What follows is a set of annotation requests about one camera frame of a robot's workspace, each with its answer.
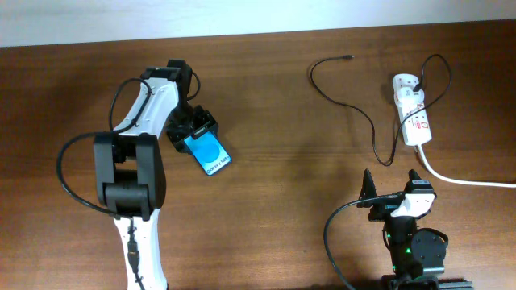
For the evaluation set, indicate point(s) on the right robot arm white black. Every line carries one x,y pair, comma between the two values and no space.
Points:
415,252

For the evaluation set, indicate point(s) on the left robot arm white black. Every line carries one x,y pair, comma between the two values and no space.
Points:
130,173

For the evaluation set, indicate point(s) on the blue Galaxy smartphone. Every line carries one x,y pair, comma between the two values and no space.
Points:
209,152

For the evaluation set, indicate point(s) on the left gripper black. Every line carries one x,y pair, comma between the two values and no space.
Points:
178,135

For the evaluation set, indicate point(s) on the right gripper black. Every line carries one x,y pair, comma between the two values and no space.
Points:
385,205

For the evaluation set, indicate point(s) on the white charger adapter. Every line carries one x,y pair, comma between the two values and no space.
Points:
406,96

